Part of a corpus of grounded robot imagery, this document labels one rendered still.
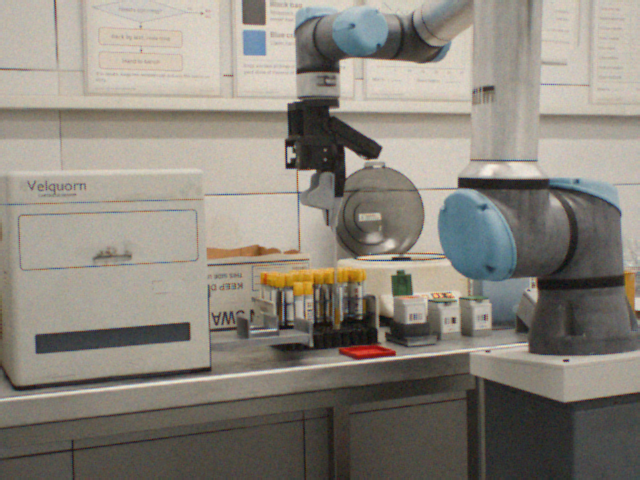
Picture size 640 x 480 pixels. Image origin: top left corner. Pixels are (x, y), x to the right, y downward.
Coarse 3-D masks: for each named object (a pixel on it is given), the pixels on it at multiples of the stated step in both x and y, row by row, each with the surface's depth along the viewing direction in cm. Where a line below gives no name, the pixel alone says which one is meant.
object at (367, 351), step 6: (342, 348) 151; (348, 348) 152; (354, 348) 152; (360, 348) 153; (366, 348) 153; (372, 348) 154; (378, 348) 153; (384, 348) 151; (348, 354) 148; (354, 354) 146; (360, 354) 146; (366, 354) 146; (372, 354) 147; (378, 354) 147; (384, 354) 147; (390, 354) 148
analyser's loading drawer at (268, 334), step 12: (240, 324) 146; (264, 324) 150; (276, 324) 145; (300, 324) 150; (216, 336) 147; (228, 336) 146; (240, 336) 146; (252, 336) 143; (264, 336) 144; (276, 336) 145; (288, 336) 145; (300, 336) 146; (312, 336) 147; (216, 348) 141; (228, 348) 142
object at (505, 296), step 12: (480, 288) 173; (492, 288) 173; (504, 288) 174; (516, 288) 175; (492, 300) 173; (504, 300) 174; (516, 300) 175; (492, 312) 173; (504, 312) 174; (492, 324) 172; (504, 324) 173
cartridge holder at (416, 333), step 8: (392, 320) 162; (392, 328) 162; (400, 328) 159; (408, 328) 158; (416, 328) 158; (424, 328) 159; (392, 336) 161; (400, 336) 159; (408, 336) 158; (416, 336) 158; (424, 336) 158; (432, 336) 158; (408, 344) 156; (416, 344) 156
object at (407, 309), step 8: (400, 296) 162; (408, 296) 162; (416, 296) 162; (400, 304) 159; (408, 304) 158; (416, 304) 159; (424, 304) 159; (400, 312) 160; (408, 312) 158; (416, 312) 159; (424, 312) 159; (400, 320) 160; (408, 320) 158; (416, 320) 159; (424, 320) 159
